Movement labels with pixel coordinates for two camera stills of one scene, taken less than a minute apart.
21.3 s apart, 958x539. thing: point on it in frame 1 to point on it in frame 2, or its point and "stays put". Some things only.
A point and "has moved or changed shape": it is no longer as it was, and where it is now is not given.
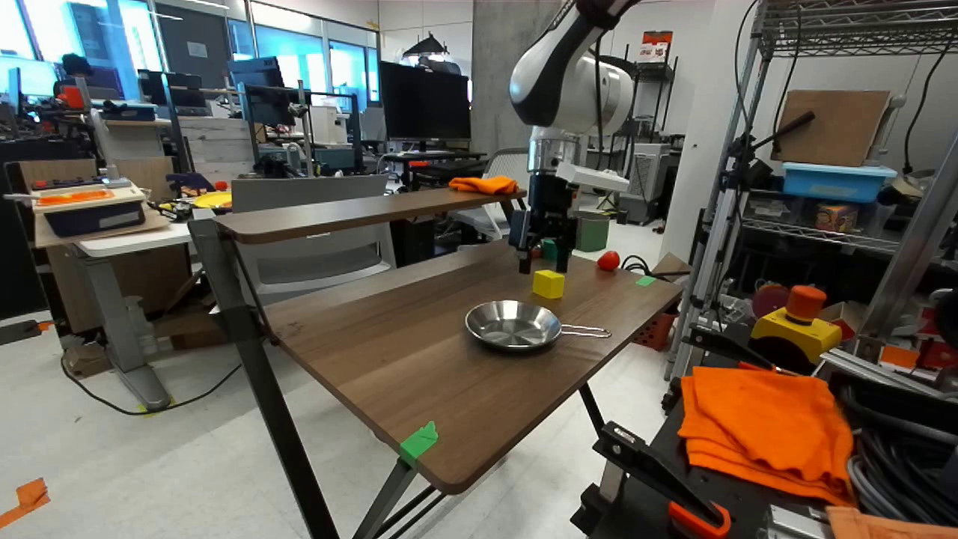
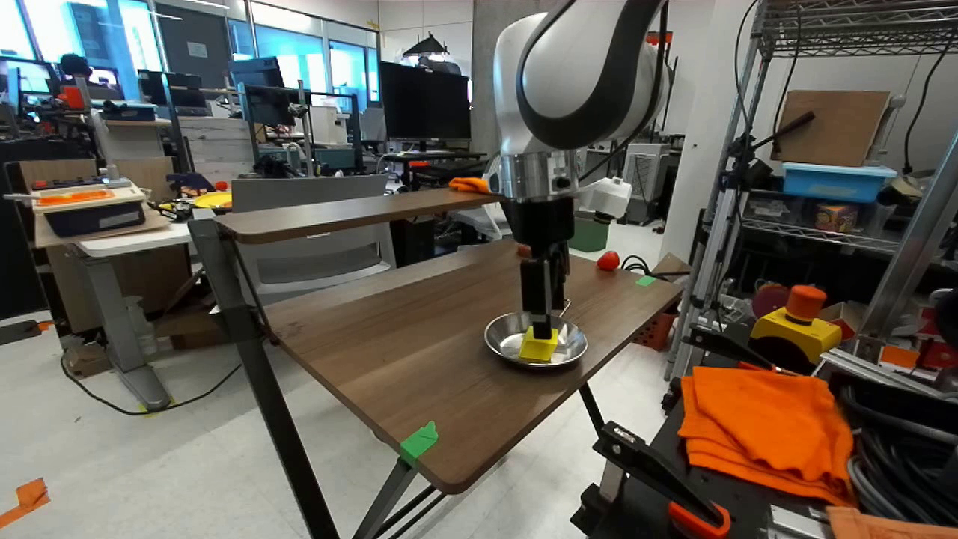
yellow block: x=550 y=285 has moved or changed shape
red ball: x=610 y=263 stays put
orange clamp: x=694 y=504 stays put
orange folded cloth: x=770 y=431 stays put
